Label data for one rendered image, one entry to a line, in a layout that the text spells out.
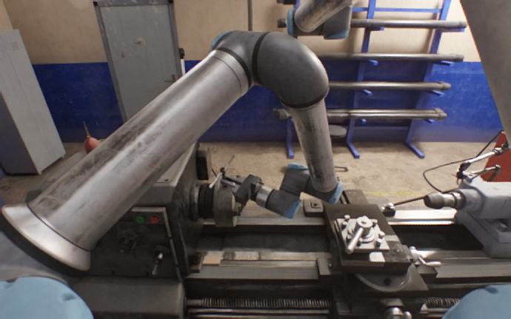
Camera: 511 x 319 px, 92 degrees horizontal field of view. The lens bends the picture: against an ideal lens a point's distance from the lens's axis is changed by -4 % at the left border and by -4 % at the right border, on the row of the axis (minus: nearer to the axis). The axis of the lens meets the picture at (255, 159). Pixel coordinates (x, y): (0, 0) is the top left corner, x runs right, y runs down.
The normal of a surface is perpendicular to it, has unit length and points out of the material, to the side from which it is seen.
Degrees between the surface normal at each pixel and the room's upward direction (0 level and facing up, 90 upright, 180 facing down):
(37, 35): 90
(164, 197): 45
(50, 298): 5
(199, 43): 90
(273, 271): 36
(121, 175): 63
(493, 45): 93
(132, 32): 90
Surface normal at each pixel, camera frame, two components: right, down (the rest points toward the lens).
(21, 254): 0.43, -0.18
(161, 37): -0.01, 0.48
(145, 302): -0.01, -0.48
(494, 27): -0.98, 0.04
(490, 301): -0.09, -0.86
